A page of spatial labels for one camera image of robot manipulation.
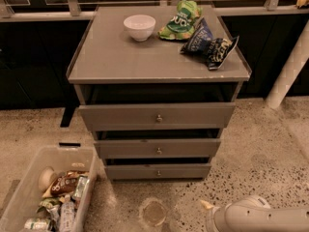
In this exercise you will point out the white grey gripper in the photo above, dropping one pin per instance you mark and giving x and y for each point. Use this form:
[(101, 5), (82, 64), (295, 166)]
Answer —
[(212, 217)]

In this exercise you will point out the grey bottom drawer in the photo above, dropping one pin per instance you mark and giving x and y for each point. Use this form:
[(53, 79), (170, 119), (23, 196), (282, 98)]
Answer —
[(158, 171)]

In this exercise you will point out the grey drawer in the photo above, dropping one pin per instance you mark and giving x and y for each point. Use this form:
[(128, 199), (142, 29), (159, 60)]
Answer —
[(157, 116), (158, 171), (157, 148)]

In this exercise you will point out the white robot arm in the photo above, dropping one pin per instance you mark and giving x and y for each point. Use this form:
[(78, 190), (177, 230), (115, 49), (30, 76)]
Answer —
[(254, 214)]

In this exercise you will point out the grey middle drawer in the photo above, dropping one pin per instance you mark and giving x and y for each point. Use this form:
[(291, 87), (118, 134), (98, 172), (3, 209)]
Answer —
[(157, 148)]

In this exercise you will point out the grey top drawer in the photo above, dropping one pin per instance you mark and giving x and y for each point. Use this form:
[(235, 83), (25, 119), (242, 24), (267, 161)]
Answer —
[(157, 116)]

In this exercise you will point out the grey wooden drawer cabinet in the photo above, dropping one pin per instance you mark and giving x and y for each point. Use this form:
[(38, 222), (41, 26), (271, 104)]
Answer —
[(110, 67)]

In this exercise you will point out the round floor drain cover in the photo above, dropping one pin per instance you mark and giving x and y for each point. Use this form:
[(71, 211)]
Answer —
[(152, 212)]

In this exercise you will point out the green white snack packet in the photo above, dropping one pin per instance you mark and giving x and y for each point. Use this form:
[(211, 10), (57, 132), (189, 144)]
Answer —
[(81, 185)]

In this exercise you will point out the clear plastic water bottle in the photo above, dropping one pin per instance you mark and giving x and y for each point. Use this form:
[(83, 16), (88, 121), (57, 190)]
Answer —
[(67, 215)]

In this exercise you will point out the brown snack bag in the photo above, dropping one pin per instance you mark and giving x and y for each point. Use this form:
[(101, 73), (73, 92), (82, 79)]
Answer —
[(65, 183)]

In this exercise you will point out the clear plastic storage bin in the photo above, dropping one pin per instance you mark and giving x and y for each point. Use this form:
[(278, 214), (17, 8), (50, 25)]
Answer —
[(27, 196)]

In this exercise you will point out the black yellow chip bag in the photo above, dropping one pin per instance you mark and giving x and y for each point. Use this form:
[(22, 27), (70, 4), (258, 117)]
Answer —
[(217, 51)]

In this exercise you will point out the beige upturned bowl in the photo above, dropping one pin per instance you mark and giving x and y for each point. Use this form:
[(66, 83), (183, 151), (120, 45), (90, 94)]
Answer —
[(47, 177)]

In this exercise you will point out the blue chip bag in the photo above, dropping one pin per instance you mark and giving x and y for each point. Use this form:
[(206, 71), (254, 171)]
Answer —
[(198, 40)]

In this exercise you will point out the white diagonal support pole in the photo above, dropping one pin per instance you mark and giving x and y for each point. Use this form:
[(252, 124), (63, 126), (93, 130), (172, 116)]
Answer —
[(292, 68)]

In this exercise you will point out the green chip bag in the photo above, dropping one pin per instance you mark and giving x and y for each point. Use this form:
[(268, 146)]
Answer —
[(181, 25)]

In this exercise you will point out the white ceramic bowl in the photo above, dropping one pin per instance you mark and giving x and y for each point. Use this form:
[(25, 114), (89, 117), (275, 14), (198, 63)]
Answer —
[(140, 26)]

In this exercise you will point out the small yellow object on rail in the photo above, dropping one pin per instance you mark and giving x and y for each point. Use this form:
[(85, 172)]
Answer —
[(302, 3)]

